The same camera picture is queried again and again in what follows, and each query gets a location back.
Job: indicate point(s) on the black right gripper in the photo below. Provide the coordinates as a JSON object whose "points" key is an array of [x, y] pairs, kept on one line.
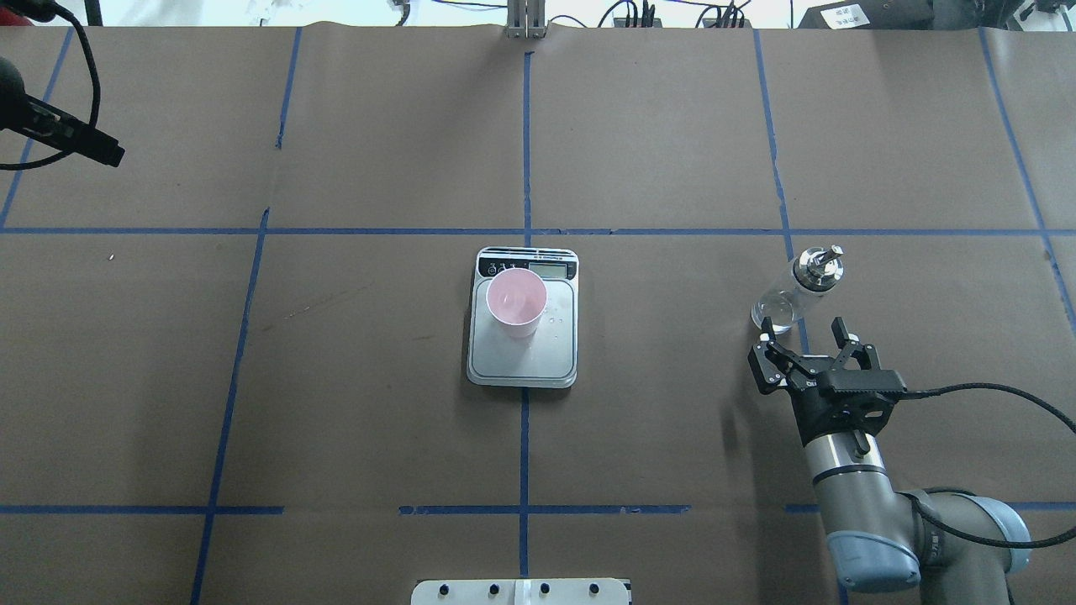
{"points": [[817, 418]]}

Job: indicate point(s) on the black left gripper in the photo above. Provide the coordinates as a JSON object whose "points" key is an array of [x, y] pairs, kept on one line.
{"points": [[23, 112]]}

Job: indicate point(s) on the clear glass sauce bottle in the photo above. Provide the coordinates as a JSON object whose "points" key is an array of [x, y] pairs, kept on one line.
{"points": [[809, 277]]}

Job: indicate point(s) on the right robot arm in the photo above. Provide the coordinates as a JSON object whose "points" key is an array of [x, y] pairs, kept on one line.
{"points": [[953, 546]]}

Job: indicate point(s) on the silver digital kitchen scale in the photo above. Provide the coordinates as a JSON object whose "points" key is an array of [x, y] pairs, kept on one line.
{"points": [[549, 357]]}

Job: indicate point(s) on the black box with label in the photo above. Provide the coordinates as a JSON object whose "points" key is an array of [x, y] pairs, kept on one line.
{"points": [[838, 15]]}

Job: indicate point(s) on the aluminium frame post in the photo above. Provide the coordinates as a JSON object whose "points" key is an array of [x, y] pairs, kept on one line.
{"points": [[526, 19]]}

